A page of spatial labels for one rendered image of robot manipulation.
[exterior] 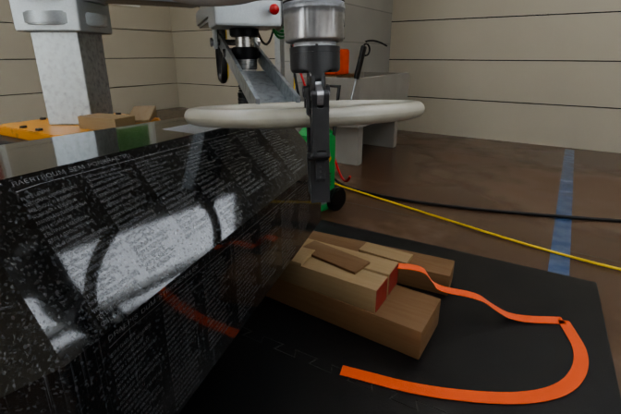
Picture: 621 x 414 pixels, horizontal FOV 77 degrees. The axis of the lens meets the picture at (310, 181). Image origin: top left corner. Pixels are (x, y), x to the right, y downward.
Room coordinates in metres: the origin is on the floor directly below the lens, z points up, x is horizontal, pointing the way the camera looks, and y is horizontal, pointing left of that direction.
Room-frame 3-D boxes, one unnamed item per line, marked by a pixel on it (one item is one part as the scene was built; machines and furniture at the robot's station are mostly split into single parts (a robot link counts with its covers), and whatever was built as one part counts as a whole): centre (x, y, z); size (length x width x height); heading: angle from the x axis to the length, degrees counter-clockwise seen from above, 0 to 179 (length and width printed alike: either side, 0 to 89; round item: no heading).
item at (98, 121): (1.58, 0.82, 0.81); 0.20 x 0.10 x 0.05; 68
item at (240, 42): (1.46, 0.23, 1.17); 0.12 x 0.09 x 0.30; 20
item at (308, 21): (0.62, -0.01, 1.11); 0.09 x 0.09 x 0.06
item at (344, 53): (4.37, -0.30, 1.00); 0.50 x 0.22 x 0.33; 147
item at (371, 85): (4.36, -0.54, 0.43); 1.30 x 0.62 x 0.86; 147
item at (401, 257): (1.74, -0.37, 0.13); 0.25 x 0.10 x 0.01; 57
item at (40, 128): (1.75, 1.02, 0.76); 0.49 x 0.49 x 0.05; 60
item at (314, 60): (0.61, -0.01, 1.03); 0.08 x 0.07 x 0.09; 5
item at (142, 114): (1.82, 0.78, 0.80); 0.20 x 0.10 x 0.05; 11
